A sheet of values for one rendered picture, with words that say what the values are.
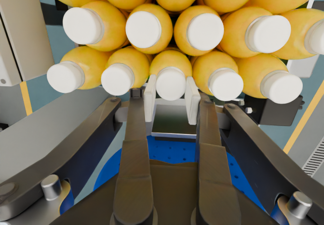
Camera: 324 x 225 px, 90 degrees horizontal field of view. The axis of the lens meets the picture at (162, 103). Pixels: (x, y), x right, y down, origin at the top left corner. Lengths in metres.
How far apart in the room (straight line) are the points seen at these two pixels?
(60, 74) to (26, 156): 0.62
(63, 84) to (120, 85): 0.08
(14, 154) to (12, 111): 1.26
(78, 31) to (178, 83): 0.13
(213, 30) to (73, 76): 0.18
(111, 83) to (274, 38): 0.20
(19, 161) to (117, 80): 0.67
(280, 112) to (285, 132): 1.48
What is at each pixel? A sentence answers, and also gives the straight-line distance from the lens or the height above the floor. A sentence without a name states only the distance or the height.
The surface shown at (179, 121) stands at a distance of 0.34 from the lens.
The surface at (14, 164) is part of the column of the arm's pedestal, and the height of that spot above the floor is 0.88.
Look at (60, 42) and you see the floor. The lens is 1.56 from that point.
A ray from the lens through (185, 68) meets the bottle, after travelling 0.24.
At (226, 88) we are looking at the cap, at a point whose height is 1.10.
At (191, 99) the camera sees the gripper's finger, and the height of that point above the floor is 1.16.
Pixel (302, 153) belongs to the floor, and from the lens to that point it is 2.14.
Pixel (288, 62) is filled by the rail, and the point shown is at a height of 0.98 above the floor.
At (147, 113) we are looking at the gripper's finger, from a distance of 0.15.
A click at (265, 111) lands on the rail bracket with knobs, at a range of 0.39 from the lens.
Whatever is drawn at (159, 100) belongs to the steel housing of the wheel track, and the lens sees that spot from 0.40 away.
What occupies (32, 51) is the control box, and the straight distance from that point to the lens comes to 0.34.
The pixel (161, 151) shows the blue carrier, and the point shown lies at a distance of 0.36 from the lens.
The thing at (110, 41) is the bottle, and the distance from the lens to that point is 0.25.
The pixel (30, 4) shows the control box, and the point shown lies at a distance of 0.35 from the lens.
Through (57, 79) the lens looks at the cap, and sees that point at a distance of 0.26.
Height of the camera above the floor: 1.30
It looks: 65 degrees down
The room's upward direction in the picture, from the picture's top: 173 degrees counter-clockwise
